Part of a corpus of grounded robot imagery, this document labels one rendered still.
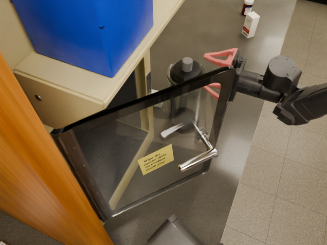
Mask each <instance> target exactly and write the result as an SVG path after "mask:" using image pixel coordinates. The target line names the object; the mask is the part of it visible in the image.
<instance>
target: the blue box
mask: <svg viewBox="0 0 327 245"><path fill-rule="evenodd" d="M10 2H12V3H13V5H14V7H15V9H16V11H17V13H18V15H19V18H20V20H21V22H22V24H23V26H24V28H25V31H26V33H27V35H28V37H29V39H30V41H31V43H32V45H33V47H34V50H35V51H36V53H39V54H42V55H45V56H48V57H51V58H53V59H56V60H59V61H62V62H65V63H68V64H71V65H74V66H77V67H80V68H83V69H86V70H89V71H92V72H95V73H98V74H101V75H104V76H107V77H110V78H112V77H114V76H115V75H116V73H117V72H118V71H119V69H120V68H121V67H122V65H123V64H124V63H125V62H126V61H127V59H128V58H129V57H130V56H131V54H132V53H133V52H134V50H135V49H136V48H137V46H138V45H139V44H140V43H141V41H142V40H143V39H144V37H145V36H146V35H147V33H148V32H149V31H150V30H151V28H152V27H153V24H154V22H153V0H11V1H10Z"/></svg>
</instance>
